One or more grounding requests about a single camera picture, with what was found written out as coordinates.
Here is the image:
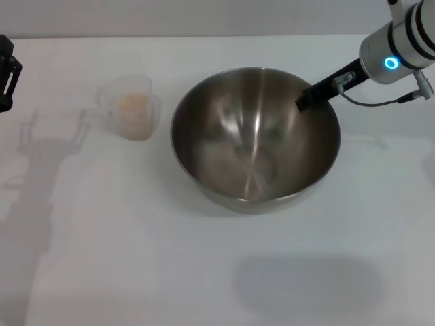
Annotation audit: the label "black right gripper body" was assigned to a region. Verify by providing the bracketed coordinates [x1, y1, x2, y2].
[311, 58, 370, 103]

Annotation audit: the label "stainless steel mixing bowl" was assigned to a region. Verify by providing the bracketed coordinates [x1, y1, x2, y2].
[169, 67, 342, 214]

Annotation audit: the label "rice grains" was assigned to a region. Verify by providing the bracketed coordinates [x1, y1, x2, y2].
[115, 93, 152, 140]

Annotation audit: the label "clear plastic measuring cup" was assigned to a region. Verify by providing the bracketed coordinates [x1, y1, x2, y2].
[96, 74, 164, 141]

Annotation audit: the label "grey cable with connector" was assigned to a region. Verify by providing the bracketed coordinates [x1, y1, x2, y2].
[334, 69, 434, 107]

